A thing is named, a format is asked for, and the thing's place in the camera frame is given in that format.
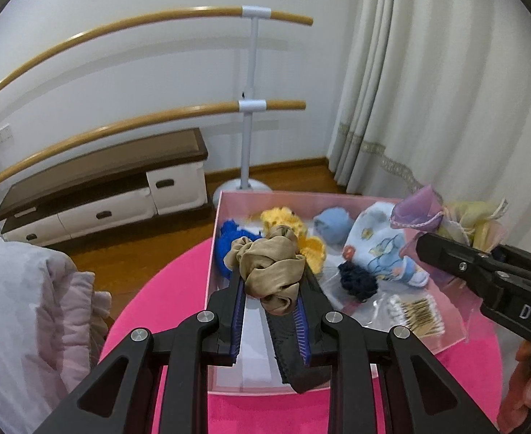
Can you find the white quilted duvet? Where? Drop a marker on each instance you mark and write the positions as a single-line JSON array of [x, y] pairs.
[[16, 316]]

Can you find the light blue patterned sock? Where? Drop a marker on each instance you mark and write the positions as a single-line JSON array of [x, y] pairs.
[[374, 239]]

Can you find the yellow scrunchie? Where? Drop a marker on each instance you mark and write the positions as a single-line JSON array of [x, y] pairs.
[[283, 219]]

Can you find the beige satin scrunchie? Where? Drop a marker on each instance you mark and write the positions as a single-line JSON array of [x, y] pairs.
[[270, 266]]

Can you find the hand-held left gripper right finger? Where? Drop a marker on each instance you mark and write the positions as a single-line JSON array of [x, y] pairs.
[[302, 330]]

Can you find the white cabinet with brown top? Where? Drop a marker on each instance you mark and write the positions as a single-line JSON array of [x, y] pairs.
[[111, 162]]

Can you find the wooden barre rail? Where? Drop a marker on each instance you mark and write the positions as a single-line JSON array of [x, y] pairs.
[[211, 11], [288, 105]]

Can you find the light blue soft cloth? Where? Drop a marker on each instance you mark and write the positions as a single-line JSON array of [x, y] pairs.
[[333, 228]]

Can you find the navy knitted scrunchie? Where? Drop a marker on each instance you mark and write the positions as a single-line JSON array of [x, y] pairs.
[[358, 280]]

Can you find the white paper sheet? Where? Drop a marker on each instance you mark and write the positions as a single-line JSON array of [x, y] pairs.
[[258, 348]]

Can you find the cream curtain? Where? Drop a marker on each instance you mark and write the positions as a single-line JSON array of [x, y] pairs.
[[428, 77]]

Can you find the blue knitted hat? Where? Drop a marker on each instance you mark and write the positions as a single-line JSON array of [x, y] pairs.
[[227, 244]]

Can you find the white barre stand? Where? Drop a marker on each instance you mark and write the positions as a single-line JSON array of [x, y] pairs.
[[250, 63]]

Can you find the pink box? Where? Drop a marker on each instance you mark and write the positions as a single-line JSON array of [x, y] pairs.
[[292, 201]]

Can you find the black zip case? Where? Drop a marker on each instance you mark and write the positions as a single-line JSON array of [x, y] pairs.
[[288, 348]]

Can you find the yellow organza pouch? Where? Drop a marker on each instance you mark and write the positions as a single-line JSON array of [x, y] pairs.
[[473, 221]]

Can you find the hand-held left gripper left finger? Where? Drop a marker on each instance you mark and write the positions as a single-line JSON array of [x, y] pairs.
[[236, 321]]

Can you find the bag of cotton swabs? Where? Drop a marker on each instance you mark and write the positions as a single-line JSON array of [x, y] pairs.
[[419, 314]]

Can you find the person's right hand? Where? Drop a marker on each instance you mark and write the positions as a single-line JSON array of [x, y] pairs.
[[527, 393]]

